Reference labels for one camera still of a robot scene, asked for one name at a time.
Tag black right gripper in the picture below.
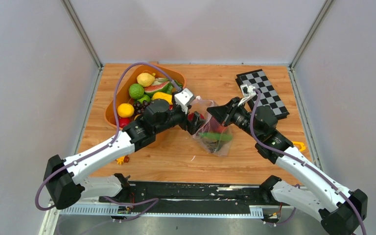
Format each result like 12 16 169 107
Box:
207 97 261 141

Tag red apple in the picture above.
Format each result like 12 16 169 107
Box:
187 112 205 122

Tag purple sweet potato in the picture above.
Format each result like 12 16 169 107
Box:
209 117 221 132

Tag light green pepper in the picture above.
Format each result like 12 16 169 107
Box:
199 132 233 141

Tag clear zip top bag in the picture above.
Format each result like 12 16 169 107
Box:
191 96 233 157

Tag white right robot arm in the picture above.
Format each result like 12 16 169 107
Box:
207 97 368 235

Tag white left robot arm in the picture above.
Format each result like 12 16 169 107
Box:
40 99 205 210

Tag green lettuce leaf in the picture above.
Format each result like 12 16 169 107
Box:
153 77 174 94

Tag yellow corn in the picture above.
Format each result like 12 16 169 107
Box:
152 92 173 105

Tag black white checkerboard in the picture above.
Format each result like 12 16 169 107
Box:
235 69 289 120

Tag watermelon slice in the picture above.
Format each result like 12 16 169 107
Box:
144 85 160 97

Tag green mango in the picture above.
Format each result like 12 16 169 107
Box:
137 94 151 104

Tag dark purple grapes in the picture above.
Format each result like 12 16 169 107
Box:
133 100 150 115

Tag green lime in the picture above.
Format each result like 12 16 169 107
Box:
128 83 144 99

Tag yellow lemon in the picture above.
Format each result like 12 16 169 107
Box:
137 72 156 88

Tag yellow pear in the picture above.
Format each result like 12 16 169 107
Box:
117 103 135 118

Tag orange red mango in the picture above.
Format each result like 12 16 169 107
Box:
118 117 132 129

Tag yellow toy car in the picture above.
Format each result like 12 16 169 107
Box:
116 155 130 165

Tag orange plastic basket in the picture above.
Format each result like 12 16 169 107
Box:
105 64 188 148

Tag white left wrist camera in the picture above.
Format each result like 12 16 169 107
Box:
174 88 195 114

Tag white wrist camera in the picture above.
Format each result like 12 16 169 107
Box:
174 88 195 114
238 84 256 106

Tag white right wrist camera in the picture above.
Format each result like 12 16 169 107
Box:
238 84 256 106

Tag yellow plastic ring toy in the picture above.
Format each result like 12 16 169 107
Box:
292 141 306 152

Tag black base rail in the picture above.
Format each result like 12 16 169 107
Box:
98 174 286 217

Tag white slotted cable duct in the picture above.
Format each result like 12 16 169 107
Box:
60 204 264 219

